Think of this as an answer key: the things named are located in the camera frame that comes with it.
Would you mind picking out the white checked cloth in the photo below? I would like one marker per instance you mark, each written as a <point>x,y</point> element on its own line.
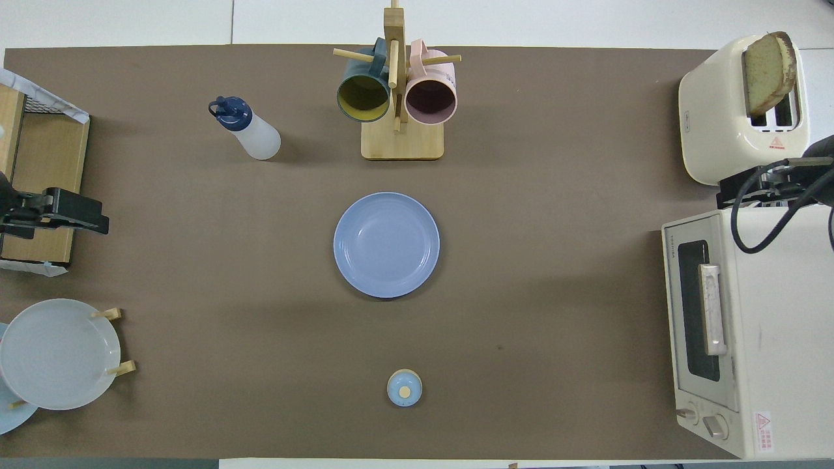
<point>39,94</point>

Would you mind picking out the cream two-slot toaster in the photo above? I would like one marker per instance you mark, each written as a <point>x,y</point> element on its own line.
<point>710,130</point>

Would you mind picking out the pink ribbed mug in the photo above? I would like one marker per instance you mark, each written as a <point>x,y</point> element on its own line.
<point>430,101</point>

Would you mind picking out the small blue dome bell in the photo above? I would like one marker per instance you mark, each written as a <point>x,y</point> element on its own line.
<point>404,389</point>

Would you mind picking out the white toaster oven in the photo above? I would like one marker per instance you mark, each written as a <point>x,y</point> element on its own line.
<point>782,326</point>

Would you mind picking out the dark teal mug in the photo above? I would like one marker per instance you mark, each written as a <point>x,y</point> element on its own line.
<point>363,99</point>

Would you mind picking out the light blue plate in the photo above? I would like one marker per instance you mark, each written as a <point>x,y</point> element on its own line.
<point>10,420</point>

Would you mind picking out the blue round plate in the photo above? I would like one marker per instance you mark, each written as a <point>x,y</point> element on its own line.
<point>386,245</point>

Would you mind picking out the toasted bread slice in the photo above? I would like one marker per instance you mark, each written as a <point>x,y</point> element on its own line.
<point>769,71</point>

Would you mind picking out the wooden mug tree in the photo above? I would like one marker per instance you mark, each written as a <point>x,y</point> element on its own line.
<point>402,144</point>

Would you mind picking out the translucent bottle with blue cap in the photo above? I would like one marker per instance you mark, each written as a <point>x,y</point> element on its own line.
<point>257,137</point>

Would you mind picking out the pale grey plate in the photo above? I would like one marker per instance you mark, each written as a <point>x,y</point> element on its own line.
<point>55,355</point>

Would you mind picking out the brown table mat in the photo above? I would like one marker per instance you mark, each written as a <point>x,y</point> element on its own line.
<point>554,195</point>

